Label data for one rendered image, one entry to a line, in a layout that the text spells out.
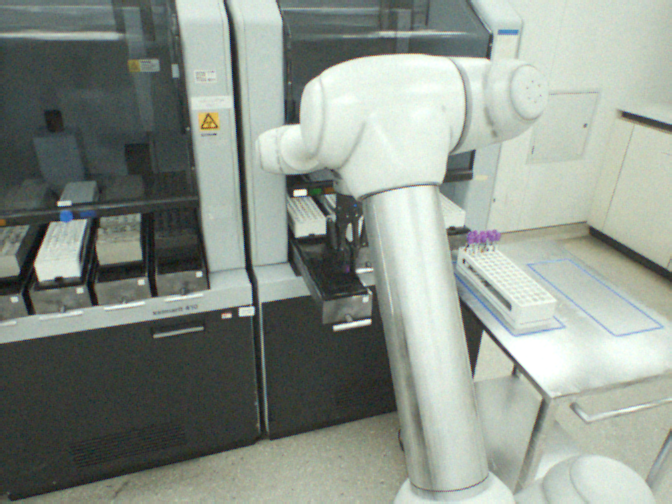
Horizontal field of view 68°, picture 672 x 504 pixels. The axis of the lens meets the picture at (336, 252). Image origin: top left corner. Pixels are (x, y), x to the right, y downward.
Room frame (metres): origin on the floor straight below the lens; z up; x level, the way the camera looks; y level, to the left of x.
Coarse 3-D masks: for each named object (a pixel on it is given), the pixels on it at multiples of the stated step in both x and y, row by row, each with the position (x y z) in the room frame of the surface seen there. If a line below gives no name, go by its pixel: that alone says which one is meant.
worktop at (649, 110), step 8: (624, 104) 3.16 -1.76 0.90; (632, 104) 3.17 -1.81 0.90; (640, 104) 3.18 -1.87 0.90; (648, 104) 3.18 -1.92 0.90; (656, 104) 3.19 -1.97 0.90; (664, 104) 3.20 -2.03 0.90; (632, 112) 3.05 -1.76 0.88; (640, 112) 3.00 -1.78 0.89; (648, 112) 2.96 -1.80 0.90; (656, 112) 2.96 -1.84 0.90; (664, 112) 2.97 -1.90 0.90; (656, 120) 2.88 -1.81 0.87; (664, 120) 2.84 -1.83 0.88
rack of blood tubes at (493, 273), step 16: (464, 256) 1.19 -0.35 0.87; (480, 256) 1.18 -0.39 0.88; (496, 256) 1.18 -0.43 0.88; (464, 272) 1.18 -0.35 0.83; (480, 272) 1.11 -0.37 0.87; (496, 272) 1.10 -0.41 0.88; (512, 272) 1.10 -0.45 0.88; (480, 288) 1.09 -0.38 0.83; (496, 288) 1.03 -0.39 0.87; (512, 288) 1.03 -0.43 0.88; (528, 288) 1.02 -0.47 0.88; (512, 304) 0.97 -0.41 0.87; (528, 304) 0.95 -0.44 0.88; (544, 304) 0.96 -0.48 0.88; (512, 320) 0.96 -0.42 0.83; (528, 320) 0.95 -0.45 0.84; (544, 320) 0.96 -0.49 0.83
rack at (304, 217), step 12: (288, 204) 1.54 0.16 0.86; (300, 204) 1.54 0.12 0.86; (312, 204) 1.55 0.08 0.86; (288, 216) 1.56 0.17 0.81; (300, 216) 1.44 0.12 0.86; (312, 216) 1.45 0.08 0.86; (324, 216) 1.44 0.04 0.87; (300, 228) 1.39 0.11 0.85; (312, 228) 1.41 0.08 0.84; (324, 228) 1.42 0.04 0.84
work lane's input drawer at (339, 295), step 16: (288, 224) 1.48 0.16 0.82; (288, 240) 1.41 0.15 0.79; (304, 240) 1.38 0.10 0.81; (320, 240) 1.40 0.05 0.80; (304, 256) 1.27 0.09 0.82; (320, 256) 1.29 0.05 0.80; (336, 256) 1.30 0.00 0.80; (304, 272) 1.22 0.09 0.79; (320, 272) 1.20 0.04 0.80; (336, 272) 1.20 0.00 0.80; (352, 272) 1.19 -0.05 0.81; (320, 288) 1.11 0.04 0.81; (336, 288) 1.12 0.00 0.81; (352, 288) 1.10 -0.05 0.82; (320, 304) 1.07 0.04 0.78; (336, 304) 1.06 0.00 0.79; (352, 304) 1.08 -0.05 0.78; (368, 304) 1.09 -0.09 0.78; (336, 320) 1.06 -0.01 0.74; (352, 320) 1.05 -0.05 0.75; (368, 320) 1.05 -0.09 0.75
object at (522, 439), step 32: (512, 256) 1.30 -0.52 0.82; (544, 256) 1.30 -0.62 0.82; (576, 256) 1.31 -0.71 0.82; (544, 288) 1.12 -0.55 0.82; (576, 288) 1.13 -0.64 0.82; (608, 288) 1.13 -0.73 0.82; (480, 320) 0.98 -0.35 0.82; (576, 320) 0.98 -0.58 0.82; (608, 320) 0.98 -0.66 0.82; (640, 320) 0.99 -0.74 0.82; (512, 352) 0.86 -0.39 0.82; (544, 352) 0.86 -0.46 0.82; (576, 352) 0.86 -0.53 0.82; (608, 352) 0.86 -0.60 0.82; (640, 352) 0.87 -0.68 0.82; (480, 384) 1.34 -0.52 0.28; (512, 384) 1.34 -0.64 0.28; (544, 384) 0.76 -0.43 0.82; (576, 384) 0.76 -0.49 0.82; (608, 384) 0.76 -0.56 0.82; (480, 416) 1.19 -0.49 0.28; (512, 416) 1.19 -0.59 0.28; (544, 416) 0.73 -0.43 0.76; (608, 416) 0.72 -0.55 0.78; (512, 448) 1.06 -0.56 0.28; (544, 448) 0.73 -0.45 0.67; (576, 448) 1.07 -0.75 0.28; (512, 480) 0.95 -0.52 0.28
